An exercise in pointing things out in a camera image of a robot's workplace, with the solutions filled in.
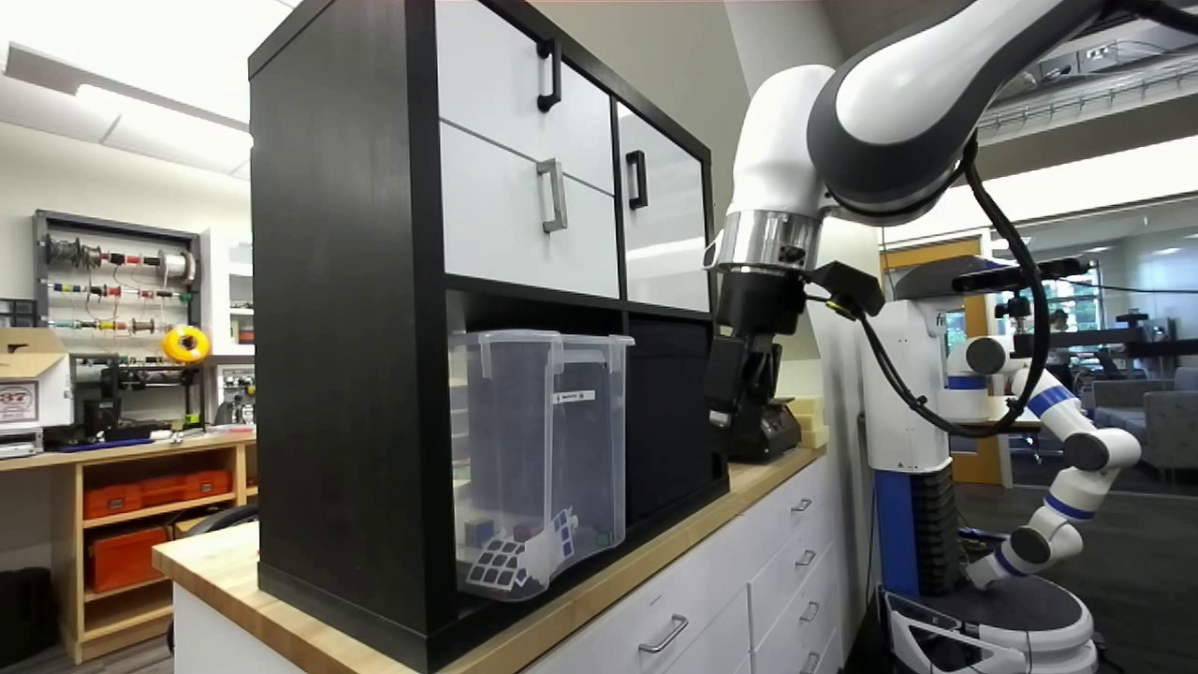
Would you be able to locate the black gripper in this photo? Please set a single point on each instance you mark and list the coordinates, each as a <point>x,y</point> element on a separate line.
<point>756,370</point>

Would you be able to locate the clear plastic storage box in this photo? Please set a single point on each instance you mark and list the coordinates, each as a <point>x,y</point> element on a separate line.
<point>549,450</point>

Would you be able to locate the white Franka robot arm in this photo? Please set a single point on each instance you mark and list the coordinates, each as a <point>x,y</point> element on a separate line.
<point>788,151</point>

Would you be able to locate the long red storage bin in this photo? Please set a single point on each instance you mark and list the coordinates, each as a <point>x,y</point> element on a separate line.
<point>155,488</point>

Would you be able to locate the short red storage bin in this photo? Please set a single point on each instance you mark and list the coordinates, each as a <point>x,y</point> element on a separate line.
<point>124,559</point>

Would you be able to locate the brown cardboard box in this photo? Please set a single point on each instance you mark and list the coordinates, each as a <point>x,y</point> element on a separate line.
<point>28,370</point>

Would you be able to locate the white blue mobile robot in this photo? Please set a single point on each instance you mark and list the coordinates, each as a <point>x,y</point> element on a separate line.
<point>910,412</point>

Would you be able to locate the white base cabinet wood top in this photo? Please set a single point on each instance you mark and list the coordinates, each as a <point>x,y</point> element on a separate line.
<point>724,584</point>

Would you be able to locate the white blue checkered item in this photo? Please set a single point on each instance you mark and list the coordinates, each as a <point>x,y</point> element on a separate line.
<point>524,557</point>

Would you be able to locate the black cube shelf cabinet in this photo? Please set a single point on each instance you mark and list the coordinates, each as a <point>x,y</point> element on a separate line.
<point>338,311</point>

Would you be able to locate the yellow filament spool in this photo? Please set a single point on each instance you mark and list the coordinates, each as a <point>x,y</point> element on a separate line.
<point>189,345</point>

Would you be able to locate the wooden workbench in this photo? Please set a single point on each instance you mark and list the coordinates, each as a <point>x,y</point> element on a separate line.
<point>161,448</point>

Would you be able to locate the black benchtop machine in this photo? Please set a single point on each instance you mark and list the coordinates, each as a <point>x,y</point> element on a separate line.
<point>113,402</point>

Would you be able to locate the grey tool pegboard rack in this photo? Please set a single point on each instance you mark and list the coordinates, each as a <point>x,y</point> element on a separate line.
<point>113,274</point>

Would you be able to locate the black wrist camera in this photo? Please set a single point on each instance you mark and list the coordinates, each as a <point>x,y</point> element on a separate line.
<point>850,285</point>

